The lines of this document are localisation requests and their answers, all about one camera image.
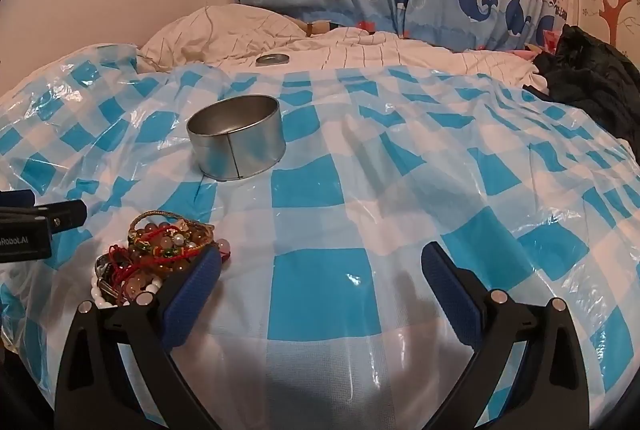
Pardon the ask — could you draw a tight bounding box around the blue checked plastic sheet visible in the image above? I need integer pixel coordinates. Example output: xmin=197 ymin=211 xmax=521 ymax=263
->
xmin=0 ymin=42 xmax=640 ymax=430

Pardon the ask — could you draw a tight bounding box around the brown bead bracelet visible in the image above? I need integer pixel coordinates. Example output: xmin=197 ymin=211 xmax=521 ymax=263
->
xmin=129 ymin=222 xmax=203 ymax=278

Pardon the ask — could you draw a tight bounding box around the white bead bracelet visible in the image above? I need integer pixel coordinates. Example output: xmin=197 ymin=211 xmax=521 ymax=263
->
xmin=91 ymin=276 xmax=164 ymax=311

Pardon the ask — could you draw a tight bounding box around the pink cloth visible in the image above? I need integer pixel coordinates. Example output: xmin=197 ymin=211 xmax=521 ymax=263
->
xmin=520 ymin=30 xmax=561 ymax=60

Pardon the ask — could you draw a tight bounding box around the white striped quilt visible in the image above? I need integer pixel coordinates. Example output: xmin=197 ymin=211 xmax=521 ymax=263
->
xmin=137 ymin=4 xmax=551 ymax=83

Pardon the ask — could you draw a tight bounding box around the black clothing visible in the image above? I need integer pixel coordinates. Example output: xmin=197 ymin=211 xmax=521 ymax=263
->
xmin=522 ymin=24 xmax=640 ymax=151

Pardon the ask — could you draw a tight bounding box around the round metal tin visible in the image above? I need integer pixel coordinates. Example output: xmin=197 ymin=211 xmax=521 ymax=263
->
xmin=186 ymin=94 xmax=287 ymax=181

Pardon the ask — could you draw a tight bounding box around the beaded jewelry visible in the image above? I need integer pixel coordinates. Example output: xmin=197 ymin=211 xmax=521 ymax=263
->
xmin=122 ymin=237 xmax=232 ymax=297

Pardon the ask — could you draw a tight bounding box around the brown strap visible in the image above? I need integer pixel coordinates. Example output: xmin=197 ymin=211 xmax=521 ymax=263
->
xmin=300 ymin=20 xmax=333 ymax=38

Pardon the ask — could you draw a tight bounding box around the brown tree wall sticker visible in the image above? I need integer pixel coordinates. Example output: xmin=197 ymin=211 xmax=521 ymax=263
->
xmin=590 ymin=0 xmax=633 ymax=55

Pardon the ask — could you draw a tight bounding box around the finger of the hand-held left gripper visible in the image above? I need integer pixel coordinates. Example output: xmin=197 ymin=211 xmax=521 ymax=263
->
xmin=0 ymin=190 xmax=35 ymax=209
xmin=0 ymin=200 xmax=87 ymax=231

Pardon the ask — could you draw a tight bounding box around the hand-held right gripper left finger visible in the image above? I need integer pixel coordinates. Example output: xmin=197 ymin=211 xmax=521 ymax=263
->
xmin=55 ymin=247 xmax=221 ymax=430

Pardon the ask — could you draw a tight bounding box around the braided cord bracelet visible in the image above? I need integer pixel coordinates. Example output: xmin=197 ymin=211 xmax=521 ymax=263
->
xmin=128 ymin=210 xmax=215 ymax=243

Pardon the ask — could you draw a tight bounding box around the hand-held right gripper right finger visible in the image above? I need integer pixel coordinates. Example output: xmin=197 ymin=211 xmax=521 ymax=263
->
xmin=421 ymin=241 xmax=591 ymax=430

